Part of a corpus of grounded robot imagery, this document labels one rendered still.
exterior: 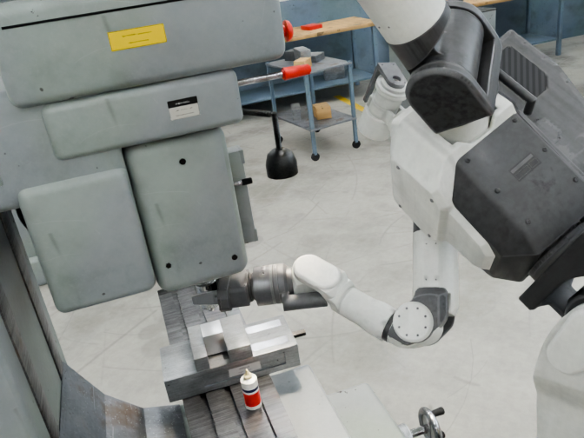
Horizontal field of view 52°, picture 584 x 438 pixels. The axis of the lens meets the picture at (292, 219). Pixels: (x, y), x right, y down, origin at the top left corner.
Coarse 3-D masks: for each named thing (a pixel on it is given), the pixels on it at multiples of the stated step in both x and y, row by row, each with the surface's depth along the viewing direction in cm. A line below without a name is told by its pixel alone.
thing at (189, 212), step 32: (128, 160) 107; (160, 160) 108; (192, 160) 110; (224, 160) 112; (160, 192) 110; (192, 192) 112; (224, 192) 114; (160, 224) 113; (192, 224) 115; (224, 224) 117; (160, 256) 115; (192, 256) 117; (224, 256) 119
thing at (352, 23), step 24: (480, 0) 759; (504, 0) 752; (528, 0) 839; (312, 24) 723; (336, 24) 729; (360, 24) 706; (528, 24) 853; (336, 72) 748; (360, 72) 770; (240, 96) 734; (264, 96) 718
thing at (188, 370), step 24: (192, 336) 157; (264, 336) 159; (288, 336) 158; (168, 360) 155; (192, 360) 154; (216, 360) 153; (240, 360) 152; (264, 360) 154; (288, 360) 156; (168, 384) 148; (192, 384) 150; (216, 384) 152
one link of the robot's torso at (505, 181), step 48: (528, 48) 96; (528, 96) 89; (576, 96) 92; (432, 144) 89; (480, 144) 89; (528, 144) 89; (576, 144) 89; (432, 192) 90; (480, 192) 88; (528, 192) 87; (576, 192) 87; (480, 240) 91; (528, 240) 86
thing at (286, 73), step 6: (294, 66) 109; (300, 66) 109; (306, 66) 109; (276, 72) 108; (282, 72) 108; (288, 72) 108; (294, 72) 108; (300, 72) 109; (306, 72) 109; (246, 78) 107; (252, 78) 107; (258, 78) 107; (264, 78) 108; (270, 78) 108; (276, 78) 109; (282, 78) 109; (288, 78) 109; (240, 84) 107; (246, 84) 107
